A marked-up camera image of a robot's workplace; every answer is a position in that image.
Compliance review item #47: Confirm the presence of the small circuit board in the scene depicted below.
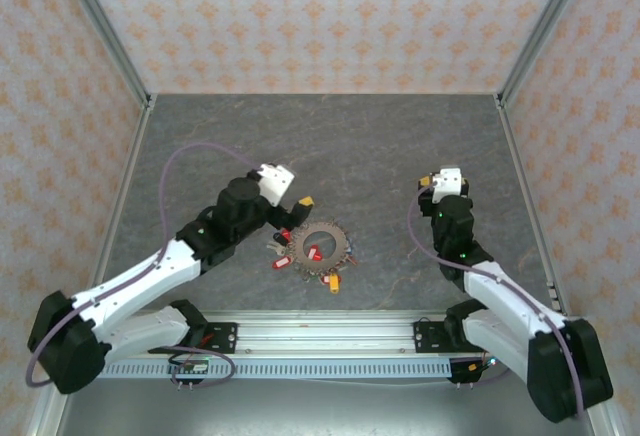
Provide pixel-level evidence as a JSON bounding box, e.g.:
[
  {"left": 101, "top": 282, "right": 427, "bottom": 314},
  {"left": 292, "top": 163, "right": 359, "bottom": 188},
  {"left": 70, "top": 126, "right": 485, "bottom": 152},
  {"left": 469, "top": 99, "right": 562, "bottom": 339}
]
[
  {"left": 467, "top": 355, "right": 499, "bottom": 373},
  {"left": 167, "top": 359, "right": 210, "bottom": 376}
]

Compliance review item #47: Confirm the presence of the aluminium table side rail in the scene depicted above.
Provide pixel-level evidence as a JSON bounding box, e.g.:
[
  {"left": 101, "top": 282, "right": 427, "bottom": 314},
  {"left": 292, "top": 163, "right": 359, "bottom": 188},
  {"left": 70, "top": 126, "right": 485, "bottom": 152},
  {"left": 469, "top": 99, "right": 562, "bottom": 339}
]
[
  {"left": 24, "top": 98, "right": 157, "bottom": 436},
  {"left": 493, "top": 94, "right": 619, "bottom": 436}
]

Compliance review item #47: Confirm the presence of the grey metal sheet panel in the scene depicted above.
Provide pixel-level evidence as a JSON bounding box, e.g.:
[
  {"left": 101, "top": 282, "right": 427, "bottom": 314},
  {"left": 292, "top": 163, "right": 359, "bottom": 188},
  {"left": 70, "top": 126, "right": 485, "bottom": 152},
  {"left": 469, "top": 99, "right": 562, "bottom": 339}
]
[{"left": 54, "top": 378, "right": 601, "bottom": 436}]

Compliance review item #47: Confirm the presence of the aluminium frame post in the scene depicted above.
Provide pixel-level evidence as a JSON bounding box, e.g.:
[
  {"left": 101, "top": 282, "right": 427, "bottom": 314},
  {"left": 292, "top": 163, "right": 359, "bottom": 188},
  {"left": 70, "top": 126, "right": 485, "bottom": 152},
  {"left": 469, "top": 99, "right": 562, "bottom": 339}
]
[
  {"left": 496, "top": 0, "right": 597, "bottom": 110},
  {"left": 52, "top": 0, "right": 155, "bottom": 110}
]

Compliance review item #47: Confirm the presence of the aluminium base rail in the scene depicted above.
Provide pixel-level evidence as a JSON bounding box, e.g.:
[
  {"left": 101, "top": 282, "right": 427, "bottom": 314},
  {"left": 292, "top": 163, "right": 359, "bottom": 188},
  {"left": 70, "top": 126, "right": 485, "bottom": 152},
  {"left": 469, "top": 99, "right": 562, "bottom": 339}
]
[{"left": 133, "top": 309, "right": 504, "bottom": 357}]

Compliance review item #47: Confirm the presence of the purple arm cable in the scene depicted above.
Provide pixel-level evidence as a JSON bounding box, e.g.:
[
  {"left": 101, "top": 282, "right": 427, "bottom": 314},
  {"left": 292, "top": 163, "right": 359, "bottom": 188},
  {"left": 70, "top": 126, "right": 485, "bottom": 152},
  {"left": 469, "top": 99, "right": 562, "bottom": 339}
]
[
  {"left": 24, "top": 141, "right": 264, "bottom": 388},
  {"left": 407, "top": 180, "right": 585, "bottom": 420}
]

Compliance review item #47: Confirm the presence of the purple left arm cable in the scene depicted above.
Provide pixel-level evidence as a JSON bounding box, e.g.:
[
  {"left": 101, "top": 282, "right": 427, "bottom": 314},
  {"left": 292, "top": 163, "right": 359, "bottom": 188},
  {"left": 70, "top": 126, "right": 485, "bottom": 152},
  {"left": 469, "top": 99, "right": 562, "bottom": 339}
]
[{"left": 24, "top": 141, "right": 264, "bottom": 388}]

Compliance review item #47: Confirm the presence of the white slotted cable duct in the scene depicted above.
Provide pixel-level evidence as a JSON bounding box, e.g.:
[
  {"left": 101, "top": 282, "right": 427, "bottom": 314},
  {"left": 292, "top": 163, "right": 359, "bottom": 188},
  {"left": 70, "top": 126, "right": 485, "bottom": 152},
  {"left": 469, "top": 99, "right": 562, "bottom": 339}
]
[{"left": 99, "top": 358, "right": 454, "bottom": 380}]

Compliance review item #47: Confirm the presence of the bunch of tagged keys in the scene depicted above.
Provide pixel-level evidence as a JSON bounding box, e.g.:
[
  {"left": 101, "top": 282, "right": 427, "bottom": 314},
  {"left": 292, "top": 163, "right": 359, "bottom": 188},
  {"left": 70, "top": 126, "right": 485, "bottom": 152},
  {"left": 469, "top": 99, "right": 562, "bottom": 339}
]
[{"left": 288, "top": 221, "right": 355, "bottom": 277}]

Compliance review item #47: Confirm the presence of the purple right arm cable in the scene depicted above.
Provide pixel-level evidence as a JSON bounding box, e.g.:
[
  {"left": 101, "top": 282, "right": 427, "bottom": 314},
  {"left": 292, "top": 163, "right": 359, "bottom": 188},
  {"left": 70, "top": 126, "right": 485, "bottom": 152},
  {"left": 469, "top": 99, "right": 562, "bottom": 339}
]
[{"left": 407, "top": 180, "right": 585, "bottom": 420}]

